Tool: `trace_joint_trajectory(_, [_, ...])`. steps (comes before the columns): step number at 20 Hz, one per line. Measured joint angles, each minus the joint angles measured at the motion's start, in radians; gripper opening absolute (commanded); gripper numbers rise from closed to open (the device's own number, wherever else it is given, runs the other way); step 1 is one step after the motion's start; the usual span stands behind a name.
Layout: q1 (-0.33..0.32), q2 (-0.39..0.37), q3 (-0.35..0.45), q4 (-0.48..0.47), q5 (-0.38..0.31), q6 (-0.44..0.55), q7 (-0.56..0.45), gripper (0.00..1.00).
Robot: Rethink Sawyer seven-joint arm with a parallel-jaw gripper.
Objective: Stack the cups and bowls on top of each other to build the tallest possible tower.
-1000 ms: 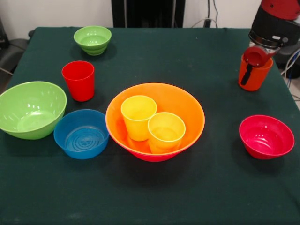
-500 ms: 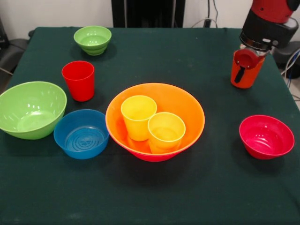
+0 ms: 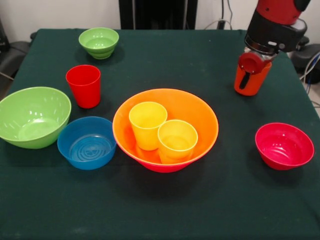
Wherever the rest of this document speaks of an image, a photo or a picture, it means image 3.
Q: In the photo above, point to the black chair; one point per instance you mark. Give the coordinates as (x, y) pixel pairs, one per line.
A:
(15, 55)

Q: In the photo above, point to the black equipment base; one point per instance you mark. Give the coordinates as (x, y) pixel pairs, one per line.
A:
(308, 58)

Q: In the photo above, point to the black cabinet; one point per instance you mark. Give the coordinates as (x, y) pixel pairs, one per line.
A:
(160, 12)

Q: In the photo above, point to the red cup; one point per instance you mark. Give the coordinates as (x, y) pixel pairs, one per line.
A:
(85, 95)

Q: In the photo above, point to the red bowl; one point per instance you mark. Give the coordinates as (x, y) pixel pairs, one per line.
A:
(282, 147)

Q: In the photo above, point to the large green bowl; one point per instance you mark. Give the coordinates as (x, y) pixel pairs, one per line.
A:
(32, 117)

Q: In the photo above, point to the dark green tablecloth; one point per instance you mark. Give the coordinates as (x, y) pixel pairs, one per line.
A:
(160, 200)

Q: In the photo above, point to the black power adapter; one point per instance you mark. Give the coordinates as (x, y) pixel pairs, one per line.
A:
(221, 25)

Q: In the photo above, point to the orange cup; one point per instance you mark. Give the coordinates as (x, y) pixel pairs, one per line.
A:
(255, 85)

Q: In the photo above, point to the large orange bowl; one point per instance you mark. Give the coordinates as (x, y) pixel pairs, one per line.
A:
(195, 110)

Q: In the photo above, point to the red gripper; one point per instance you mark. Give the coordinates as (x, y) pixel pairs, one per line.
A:
(250, 62)

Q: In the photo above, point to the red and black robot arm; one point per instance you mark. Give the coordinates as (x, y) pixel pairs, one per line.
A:
(272, 32)

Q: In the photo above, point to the blue bowl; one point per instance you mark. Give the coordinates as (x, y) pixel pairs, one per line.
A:
(86, 163)

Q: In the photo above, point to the small green bowl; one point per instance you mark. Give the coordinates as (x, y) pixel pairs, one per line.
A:
(98, 42)

